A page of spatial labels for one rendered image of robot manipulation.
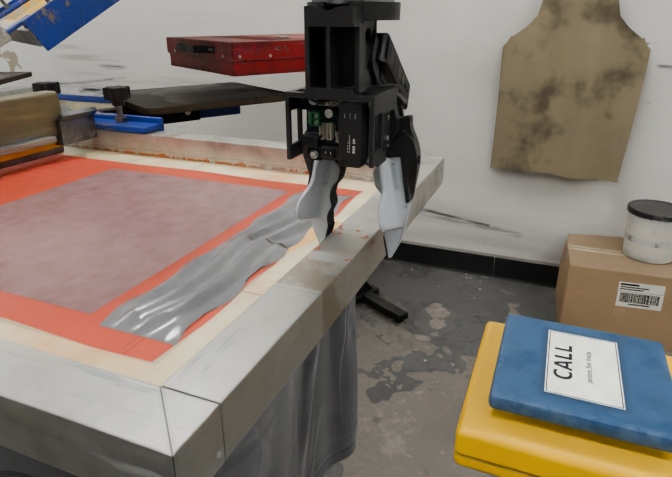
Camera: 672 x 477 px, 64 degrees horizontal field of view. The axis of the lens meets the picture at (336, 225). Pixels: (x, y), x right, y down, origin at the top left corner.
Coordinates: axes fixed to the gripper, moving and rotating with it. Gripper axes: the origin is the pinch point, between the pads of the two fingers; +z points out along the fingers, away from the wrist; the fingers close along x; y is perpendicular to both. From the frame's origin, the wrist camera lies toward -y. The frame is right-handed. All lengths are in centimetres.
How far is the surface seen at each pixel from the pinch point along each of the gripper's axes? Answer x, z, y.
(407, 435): -13, 98, -82
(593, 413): 19.5, 1.1, 16.5
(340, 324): -8.0, 20.2, -15.5
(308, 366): -8.2, 20.5, -5.5
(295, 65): -57, -5, -103
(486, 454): 14.4, 4.0, 18.5
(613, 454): 20.8, 2.8, 17.3
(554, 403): 17.6, 1.1, 16.4
